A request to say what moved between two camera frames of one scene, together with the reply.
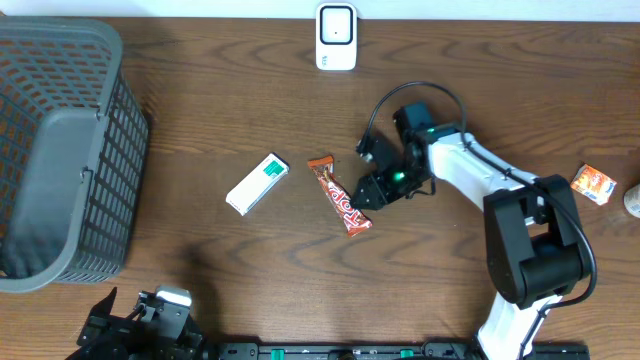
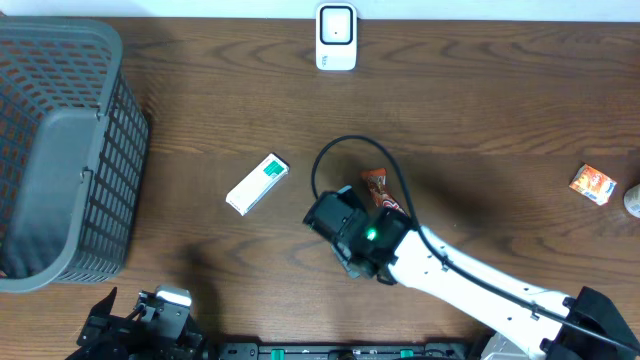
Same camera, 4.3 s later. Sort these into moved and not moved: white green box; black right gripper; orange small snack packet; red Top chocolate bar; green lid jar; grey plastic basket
Moved: red Top chocolate bar; black right gripper
Not moved: white green box; orange small snack packet; green lid jar; grey plastic basket
